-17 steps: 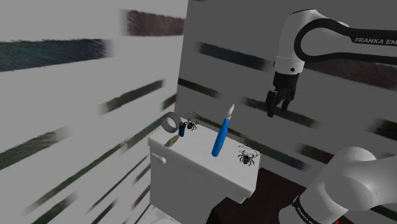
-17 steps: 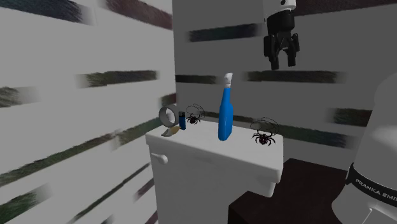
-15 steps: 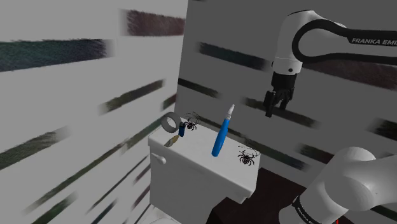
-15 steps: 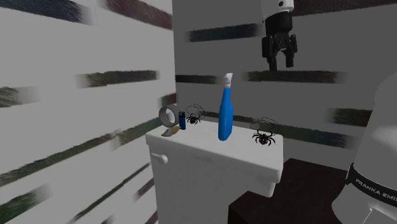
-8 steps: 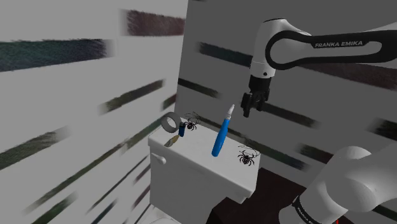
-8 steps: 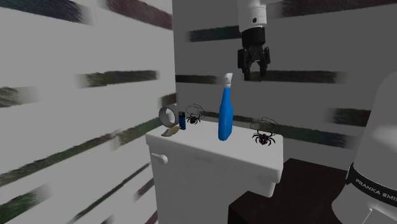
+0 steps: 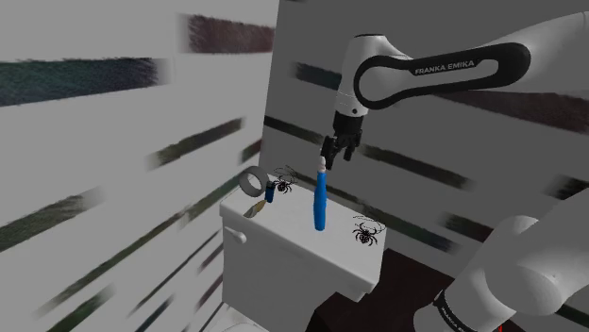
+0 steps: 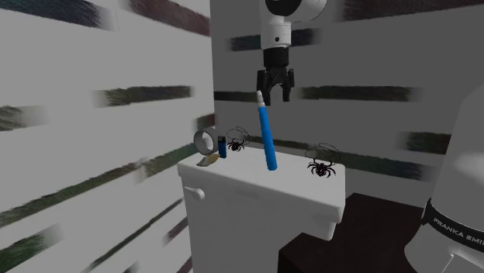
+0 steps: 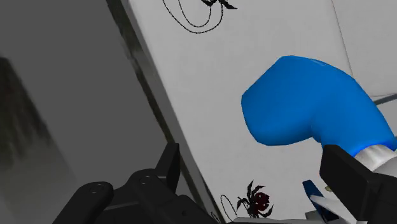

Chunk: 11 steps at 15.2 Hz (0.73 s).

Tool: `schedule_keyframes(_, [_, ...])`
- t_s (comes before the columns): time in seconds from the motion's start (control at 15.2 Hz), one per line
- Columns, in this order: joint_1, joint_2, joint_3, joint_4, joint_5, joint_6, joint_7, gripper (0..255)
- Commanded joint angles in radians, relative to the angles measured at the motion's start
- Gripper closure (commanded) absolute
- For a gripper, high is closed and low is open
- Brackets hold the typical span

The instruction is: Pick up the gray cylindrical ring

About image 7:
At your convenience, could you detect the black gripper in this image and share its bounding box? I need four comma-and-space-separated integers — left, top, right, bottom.
320, 110, 365, 171

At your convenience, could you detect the blue electric toothbrush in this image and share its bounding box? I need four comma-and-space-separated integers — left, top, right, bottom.
312, 156, 329, 232

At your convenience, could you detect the black toy spider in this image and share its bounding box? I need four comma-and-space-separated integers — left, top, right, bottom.
351, 214, 387, 247
272, 165, 299, 195

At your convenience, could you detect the grey tape roll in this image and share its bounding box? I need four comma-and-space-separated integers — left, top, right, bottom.
237, 165, 271, 199

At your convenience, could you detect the white toilet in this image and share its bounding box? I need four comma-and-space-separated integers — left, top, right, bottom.
218, 175, 388, 332

